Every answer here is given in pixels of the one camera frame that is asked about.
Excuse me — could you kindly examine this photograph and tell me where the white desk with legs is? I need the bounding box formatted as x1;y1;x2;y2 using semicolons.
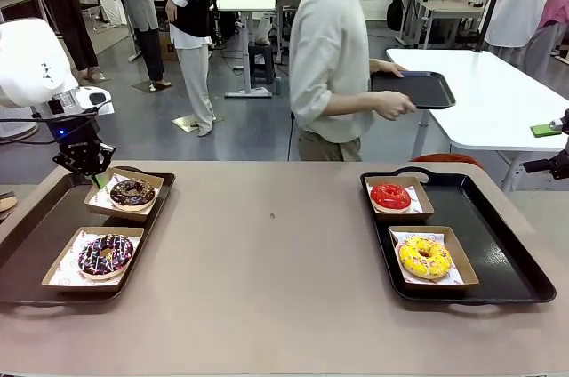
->
216;0;277;99

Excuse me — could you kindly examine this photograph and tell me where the thin black cable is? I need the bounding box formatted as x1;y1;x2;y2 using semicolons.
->
0;110;97;147

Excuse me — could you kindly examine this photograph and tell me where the person's right forearm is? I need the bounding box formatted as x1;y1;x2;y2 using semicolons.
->
326;91;381;119

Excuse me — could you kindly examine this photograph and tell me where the pink hanging garment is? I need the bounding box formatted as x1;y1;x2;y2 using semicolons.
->
540;0;569;29

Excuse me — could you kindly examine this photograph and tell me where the kraft paper box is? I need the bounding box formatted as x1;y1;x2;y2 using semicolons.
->
364;175;435;221
388;225;480;292
83;167;164;222
41;226;146;293

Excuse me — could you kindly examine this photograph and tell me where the brown cardboard carton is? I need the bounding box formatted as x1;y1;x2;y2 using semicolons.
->
157;29;179;61

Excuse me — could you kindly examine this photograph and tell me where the yellow glazed donut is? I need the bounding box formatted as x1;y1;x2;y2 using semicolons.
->
397;236;453;281

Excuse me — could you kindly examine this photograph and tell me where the long grey workbench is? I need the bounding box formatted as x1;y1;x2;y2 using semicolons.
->
397;0;485;50

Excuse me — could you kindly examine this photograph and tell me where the translucent plastic bag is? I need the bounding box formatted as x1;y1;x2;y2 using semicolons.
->
253;15;273;45

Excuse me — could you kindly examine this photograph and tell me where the black plastic stool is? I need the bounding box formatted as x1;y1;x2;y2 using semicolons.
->
247;41;276;88

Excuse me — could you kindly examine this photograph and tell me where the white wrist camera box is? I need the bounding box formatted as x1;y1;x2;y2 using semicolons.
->
47;86;115;116

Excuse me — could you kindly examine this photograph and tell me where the black backpack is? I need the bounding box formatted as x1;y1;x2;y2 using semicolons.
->
385;0;406;32

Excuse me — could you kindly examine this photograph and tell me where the black serving tray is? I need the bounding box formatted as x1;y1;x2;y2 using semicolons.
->
370;69;458;111

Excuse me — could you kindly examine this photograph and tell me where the person's left hand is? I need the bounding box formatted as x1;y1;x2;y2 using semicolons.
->
376;60;408;78

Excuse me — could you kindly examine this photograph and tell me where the square mannequin base plate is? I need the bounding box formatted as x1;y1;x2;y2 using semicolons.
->
171;112;225;132
131;79;172;93

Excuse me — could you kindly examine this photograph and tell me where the person in beige sweater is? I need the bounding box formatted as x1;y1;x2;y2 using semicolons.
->
288;0;428;163

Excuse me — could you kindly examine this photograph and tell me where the mannequin in dark grey clothes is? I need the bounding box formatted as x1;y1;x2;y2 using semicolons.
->
100;0;172;89

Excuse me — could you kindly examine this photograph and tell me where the white cylindrical air purifier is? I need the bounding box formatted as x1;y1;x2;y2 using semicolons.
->
0;105;40;140

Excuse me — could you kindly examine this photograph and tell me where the red round stool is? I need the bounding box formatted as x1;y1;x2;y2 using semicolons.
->
409;153;485;170

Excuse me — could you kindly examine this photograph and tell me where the black stand pole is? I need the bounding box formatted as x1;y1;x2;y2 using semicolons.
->
474;0;512;52

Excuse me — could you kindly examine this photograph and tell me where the printed white paper liner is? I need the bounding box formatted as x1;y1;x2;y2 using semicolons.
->
47;230;142;287
371;180;427;214
393;229;466;285
88;172;161;213

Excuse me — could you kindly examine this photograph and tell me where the dark donut with white drizzle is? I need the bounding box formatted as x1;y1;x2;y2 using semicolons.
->
77;234;135;281

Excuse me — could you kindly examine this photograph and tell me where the person's right hand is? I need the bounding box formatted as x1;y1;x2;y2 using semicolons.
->
375;92;419;123

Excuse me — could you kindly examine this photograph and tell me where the mannequin in black trousers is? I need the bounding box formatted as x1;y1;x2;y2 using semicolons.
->
30;0;108;84

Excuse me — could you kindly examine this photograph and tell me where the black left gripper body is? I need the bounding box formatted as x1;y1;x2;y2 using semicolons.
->
48;112;103;160

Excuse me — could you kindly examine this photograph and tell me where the brown chocolate sprinkle donut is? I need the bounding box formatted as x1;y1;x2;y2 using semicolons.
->
109;179;157;213

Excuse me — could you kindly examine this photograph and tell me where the mannequin in black jacket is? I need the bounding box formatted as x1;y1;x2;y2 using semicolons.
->
163;0;218;138

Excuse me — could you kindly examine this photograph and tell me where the tan flat object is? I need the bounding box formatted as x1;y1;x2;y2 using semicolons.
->
0;191;19;214

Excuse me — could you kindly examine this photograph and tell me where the black handled tray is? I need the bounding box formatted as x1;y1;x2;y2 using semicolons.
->
359;166;558;306

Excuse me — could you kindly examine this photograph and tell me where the red glazed donut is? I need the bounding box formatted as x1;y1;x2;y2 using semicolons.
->
370;182;413;214

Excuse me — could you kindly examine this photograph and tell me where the brown handled tray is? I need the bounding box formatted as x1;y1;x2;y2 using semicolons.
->
0;166;177;309

